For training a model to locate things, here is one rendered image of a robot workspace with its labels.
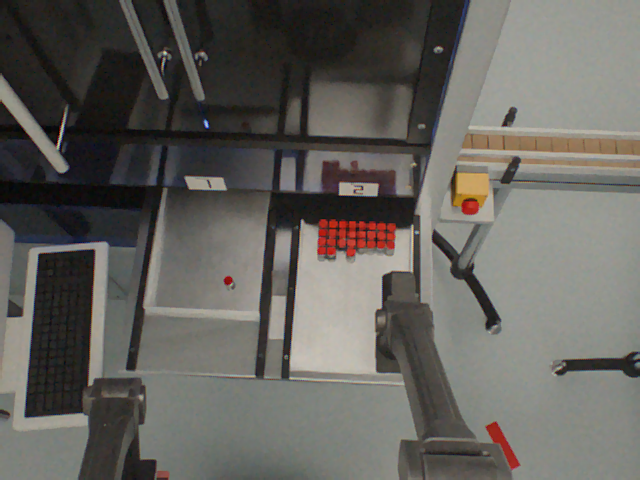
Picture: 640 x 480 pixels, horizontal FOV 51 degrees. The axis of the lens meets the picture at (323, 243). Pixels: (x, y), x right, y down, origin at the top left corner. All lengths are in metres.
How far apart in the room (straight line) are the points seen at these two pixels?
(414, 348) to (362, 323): 0.61
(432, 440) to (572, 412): 1.77
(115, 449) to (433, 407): 0.42
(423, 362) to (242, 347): 0.70
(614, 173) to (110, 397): 1.24
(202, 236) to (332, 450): 1.02
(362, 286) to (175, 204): 0.50
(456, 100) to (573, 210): 1.60
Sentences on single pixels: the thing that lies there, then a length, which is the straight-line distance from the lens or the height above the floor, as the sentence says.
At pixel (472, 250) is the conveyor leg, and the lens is 2.22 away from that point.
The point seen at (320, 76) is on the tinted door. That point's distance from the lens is 1.17.
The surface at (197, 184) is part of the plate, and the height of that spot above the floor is 1.02.
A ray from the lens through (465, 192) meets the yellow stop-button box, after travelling 1.51.
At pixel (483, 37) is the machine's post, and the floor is 1.54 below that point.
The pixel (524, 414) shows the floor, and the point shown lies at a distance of 2.46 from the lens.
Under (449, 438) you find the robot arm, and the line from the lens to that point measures 0.76.
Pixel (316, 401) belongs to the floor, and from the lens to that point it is 2.38.
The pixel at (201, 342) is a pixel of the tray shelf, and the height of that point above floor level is 0.88.
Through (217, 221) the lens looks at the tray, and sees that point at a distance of 1.64.
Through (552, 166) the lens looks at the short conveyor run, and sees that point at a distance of 1.70.
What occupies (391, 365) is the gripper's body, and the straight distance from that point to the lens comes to 1.21.
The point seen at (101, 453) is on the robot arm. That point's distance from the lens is 0.95.
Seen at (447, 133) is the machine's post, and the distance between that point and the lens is 1.30.
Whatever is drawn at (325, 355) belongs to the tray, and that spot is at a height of 0.88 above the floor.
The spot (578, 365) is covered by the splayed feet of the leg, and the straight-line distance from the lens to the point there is 2.46.
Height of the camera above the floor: 2.35
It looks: 68 degrees down
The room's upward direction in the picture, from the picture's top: 2 degrees counter-clockwise
